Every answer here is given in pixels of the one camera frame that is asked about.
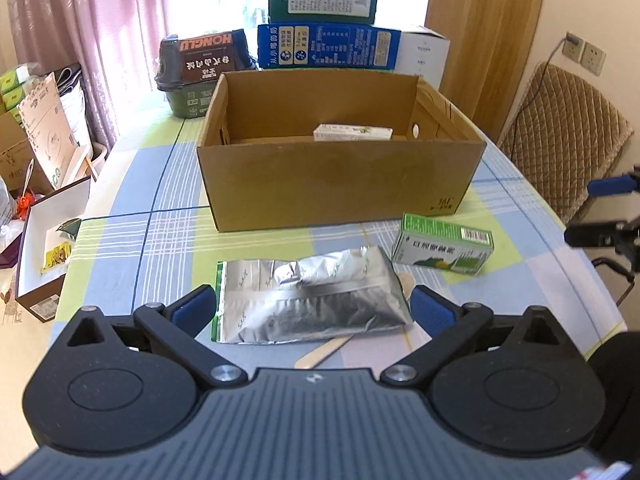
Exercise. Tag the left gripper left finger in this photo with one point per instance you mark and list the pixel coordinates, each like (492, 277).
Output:
(172, 332)

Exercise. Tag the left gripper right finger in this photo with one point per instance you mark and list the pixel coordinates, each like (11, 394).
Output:
(453, 329)

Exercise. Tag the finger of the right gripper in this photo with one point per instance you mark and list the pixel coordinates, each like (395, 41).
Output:
(621, 235)
(611, 186)

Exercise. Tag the green medicine box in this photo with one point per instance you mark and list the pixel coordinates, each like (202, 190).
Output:
(437, 244)

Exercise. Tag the silver foil pouch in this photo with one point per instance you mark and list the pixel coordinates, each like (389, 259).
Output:
(263, 301)

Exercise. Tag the white ointment box bird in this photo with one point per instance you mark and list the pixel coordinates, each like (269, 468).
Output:
(337, 132)

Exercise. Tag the quilted brown chair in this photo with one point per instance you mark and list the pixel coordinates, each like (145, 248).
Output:
(565, 134)

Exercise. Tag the open white gift box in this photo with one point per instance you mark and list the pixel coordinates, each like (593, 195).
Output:
(47, 242)

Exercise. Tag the brown cardboard box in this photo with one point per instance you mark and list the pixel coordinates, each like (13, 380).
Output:
(262, 168)

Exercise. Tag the brown curtain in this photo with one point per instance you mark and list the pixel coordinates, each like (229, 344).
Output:
(490, 42)

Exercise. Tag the white paper box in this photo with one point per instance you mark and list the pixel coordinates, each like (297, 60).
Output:
(423, 52)

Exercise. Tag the dark Honglu food pack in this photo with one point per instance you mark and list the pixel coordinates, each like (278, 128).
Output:
(188, 69)

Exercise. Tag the blue printed carton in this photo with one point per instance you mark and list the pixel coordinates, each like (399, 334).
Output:
(314, 45)

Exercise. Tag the pink curtain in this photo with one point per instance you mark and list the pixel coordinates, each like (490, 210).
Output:
(115, 42)

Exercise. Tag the wall power socket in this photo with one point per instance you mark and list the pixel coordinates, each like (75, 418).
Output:
(590, 57)

